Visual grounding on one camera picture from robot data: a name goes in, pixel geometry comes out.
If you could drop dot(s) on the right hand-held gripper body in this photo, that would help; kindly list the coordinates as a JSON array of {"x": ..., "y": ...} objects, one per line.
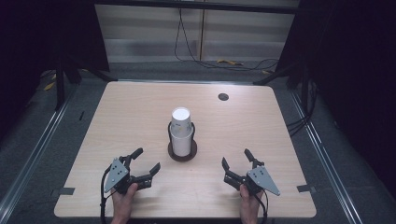
[{"x": 261, "y": 179}]

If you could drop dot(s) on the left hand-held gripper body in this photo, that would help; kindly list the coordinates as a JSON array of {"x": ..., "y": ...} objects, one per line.
[{"x": 116, "y": 175}]

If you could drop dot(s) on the black cup holder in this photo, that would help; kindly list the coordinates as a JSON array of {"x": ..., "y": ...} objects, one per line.
[{"x": 183, "y": 158}]

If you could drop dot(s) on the floral print white paper cup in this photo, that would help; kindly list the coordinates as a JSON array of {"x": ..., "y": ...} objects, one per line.
[{"x": 180, "y": 119}]

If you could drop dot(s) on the person's right hand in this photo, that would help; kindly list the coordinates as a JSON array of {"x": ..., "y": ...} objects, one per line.
[{"x": 250, "y": 207}]

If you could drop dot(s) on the person's left hand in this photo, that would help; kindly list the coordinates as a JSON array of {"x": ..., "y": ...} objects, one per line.
[{"x": 123, "y": 205}]

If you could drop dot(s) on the plain white paper cup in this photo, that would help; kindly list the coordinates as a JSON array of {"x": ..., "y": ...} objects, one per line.
[{"x": 181, "y": 146}]

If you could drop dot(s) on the grey tape piece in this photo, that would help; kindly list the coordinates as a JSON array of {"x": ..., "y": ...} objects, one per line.
[
  {"x": 305, "y": 188},
  {"x": 67, "y": 191}
]

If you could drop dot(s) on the dark round table grommet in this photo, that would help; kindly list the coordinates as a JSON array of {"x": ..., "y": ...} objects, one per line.
[{"x": 223, "y": 96}]

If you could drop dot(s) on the black stand leg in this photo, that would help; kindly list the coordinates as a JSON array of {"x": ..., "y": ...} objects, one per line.
[
  {"x": 274, "y": 76},
  {"x": 98, "y": 74}
]

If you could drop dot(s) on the yellow floor tape strip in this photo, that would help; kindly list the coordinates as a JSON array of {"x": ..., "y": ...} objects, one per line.
[
  {"x": 229, "y": 62},
  {"x": 49, "y": 86}
]

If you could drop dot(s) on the black metal stand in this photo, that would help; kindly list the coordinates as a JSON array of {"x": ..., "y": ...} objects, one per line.
[{"x": 59, "y": 87}]

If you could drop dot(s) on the black overhead beam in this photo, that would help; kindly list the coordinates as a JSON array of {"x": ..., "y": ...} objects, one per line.
[{"x": 199, "y": 6}]

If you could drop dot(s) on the metal floor rail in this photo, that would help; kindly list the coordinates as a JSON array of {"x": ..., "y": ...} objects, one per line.
[
  {"x": 323, "y": 155},
  {"x": 34, "y": 149}
]

